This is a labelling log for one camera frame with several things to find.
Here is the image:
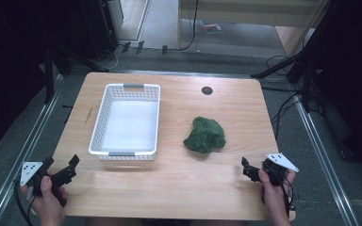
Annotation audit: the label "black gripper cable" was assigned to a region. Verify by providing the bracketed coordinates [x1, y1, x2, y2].
[13, 178, 35, 226]
[280, 176, 297, 218]

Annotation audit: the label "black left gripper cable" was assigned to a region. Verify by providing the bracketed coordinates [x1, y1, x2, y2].
[13, 178, 35, 226]

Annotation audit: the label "hanging black cable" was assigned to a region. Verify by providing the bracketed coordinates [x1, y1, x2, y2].
[175, 0, 200, 52]

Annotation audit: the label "person's left hand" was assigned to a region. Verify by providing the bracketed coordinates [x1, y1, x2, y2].
[21, 175, 69, 226]

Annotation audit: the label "black metal stand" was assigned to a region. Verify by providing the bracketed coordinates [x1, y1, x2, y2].
[42, 46, 57, 105]

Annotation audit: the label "light wooden desk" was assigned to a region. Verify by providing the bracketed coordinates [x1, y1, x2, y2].
[176, 0, 329, 58]

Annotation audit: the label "black tripod leg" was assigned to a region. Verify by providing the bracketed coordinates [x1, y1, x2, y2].
[250, 52, 304, 79]

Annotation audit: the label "black floor cables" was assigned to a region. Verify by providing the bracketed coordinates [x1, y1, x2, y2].
[259, 55, 309, 140]

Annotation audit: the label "black cabinet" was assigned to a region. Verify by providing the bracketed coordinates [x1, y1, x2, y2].
[80, 0, 124, 62]

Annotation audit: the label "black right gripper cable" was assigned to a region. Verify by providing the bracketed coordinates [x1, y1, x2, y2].
[280, 176, 297, 218]

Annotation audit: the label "metal floor rail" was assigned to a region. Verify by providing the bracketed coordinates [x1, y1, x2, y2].
[294, 99, 360, 226]
[0, 74, 64, 226]

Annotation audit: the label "person's right hand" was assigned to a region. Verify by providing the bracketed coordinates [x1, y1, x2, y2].
[257, 169, 297, 218]

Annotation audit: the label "white perforated plastic basket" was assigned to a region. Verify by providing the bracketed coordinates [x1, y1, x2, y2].
[88, 83, 161, 162]

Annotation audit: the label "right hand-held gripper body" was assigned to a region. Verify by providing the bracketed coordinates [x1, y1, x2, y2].
[261, 152, 300, 187]

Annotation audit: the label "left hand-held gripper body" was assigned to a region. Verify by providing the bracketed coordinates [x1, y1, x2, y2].
[19, 161, 77, 208]

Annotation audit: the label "book with red cover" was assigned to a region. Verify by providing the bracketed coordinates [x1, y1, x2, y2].
[199, 20, 223, 35]

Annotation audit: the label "white floor cable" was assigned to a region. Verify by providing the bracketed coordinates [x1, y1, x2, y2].
[94, 43, 122, 71]

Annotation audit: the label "crumpled green cloth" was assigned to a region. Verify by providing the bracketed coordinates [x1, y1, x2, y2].
[182, 116, 227, 154]

